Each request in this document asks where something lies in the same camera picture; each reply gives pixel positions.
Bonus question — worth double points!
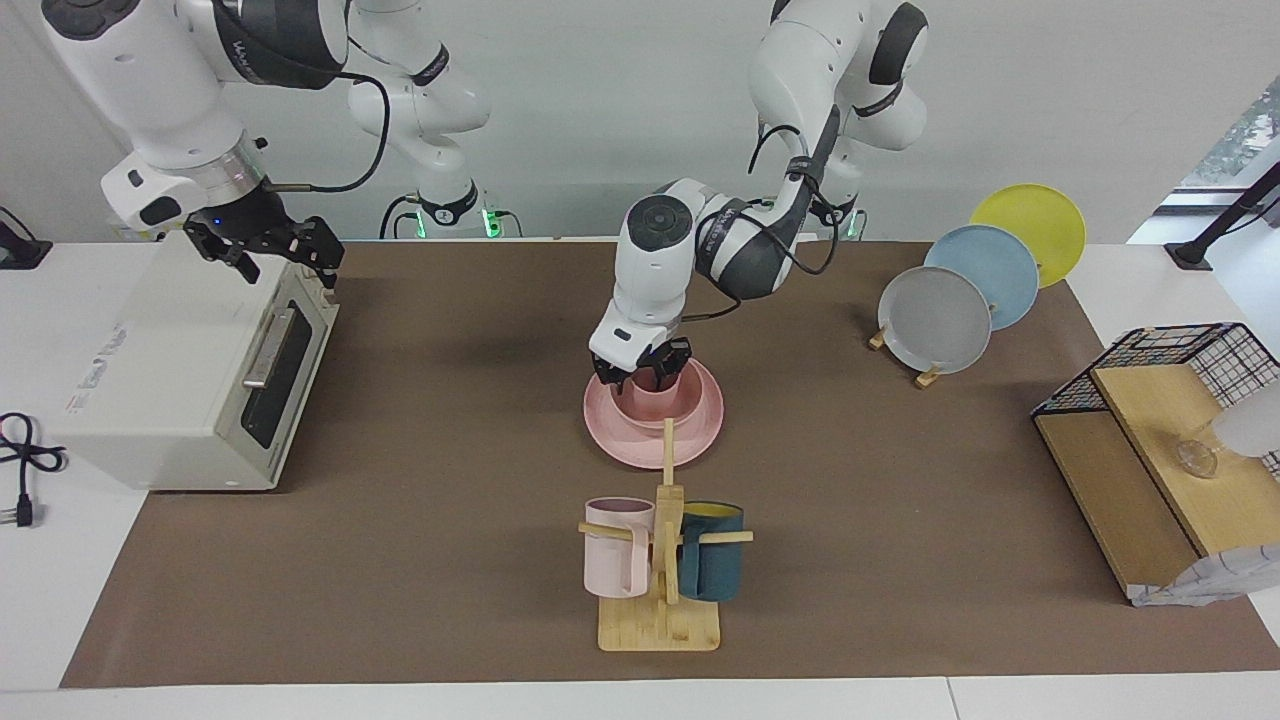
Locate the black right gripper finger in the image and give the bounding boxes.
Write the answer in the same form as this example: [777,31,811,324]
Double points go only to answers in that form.
[295,213,341,289]
[188,240,259,289]

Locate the pink handleless cup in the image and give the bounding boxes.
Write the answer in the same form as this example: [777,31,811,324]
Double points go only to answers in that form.
[630,366,683,401]

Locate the pink plate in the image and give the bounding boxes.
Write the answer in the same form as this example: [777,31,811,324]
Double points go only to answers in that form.
[584,355,725,471]

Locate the white power strip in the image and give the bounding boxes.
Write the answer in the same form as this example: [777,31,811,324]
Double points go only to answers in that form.
[108,218,186,243]

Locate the white toaster oven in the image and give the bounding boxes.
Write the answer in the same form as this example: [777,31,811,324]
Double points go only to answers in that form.
[48,238,341,493]

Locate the pale pink mug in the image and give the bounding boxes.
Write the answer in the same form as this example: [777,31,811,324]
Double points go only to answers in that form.
[584,497,656,599]

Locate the black desk clamp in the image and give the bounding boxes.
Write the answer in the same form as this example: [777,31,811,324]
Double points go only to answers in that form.
[0,207,53,271]

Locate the dark teal mug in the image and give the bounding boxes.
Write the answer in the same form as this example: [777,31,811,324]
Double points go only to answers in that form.
[678,501,746,602]

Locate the wooden plate rack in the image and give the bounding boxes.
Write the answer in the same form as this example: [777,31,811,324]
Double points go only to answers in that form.
[868,325,943,389]

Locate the wooden mug tree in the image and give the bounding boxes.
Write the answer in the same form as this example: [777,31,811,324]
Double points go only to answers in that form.
[578,418,754,653]

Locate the brown table mat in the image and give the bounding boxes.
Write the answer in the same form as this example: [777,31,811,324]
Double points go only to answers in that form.
[60,240,1280,689]

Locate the gray plate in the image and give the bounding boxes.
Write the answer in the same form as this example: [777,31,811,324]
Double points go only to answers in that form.
[878,266,993,375]

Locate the light blue plate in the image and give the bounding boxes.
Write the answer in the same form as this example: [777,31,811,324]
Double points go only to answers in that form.
[923,225,1040,331]

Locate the yellow plate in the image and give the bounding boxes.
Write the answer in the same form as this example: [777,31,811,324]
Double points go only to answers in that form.
[970,183,1087,289]

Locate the dark wooden board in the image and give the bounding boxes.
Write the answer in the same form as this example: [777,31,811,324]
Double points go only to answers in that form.
[1035,410,1201,601]

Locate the light wooden board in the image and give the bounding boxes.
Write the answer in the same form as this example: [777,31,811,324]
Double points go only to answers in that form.
[1090,363,1280,558]

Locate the clear glass cup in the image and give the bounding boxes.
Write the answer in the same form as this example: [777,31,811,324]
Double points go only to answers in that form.
[1177,425,1223,479]

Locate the checkered white cloth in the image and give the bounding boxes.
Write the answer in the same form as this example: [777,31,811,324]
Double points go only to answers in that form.
[1130,543,1280,608]

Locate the translucent white object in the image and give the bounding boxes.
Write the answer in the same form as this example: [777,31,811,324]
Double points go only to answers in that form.
[1212,385,1280,459]

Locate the black base cable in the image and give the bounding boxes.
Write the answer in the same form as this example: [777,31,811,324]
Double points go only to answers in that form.
[380,193,426,241]

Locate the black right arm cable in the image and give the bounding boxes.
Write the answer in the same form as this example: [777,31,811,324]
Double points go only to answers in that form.
[268,70,392,194]

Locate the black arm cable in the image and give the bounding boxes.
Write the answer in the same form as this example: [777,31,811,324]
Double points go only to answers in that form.
[268,70,392,194]
[685,105,843,323]

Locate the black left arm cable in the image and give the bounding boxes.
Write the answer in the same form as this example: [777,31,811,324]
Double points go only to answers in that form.
[685,105,843,323]

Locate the black power cord with plug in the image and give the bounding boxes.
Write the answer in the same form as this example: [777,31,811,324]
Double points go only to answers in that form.
[0,412,69,529]

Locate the black wire basket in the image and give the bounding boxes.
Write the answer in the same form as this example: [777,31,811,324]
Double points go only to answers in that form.
[1032,322,1280,481]

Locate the black camera stand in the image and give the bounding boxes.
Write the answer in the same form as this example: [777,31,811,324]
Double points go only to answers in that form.
[1165,160,1280,271]

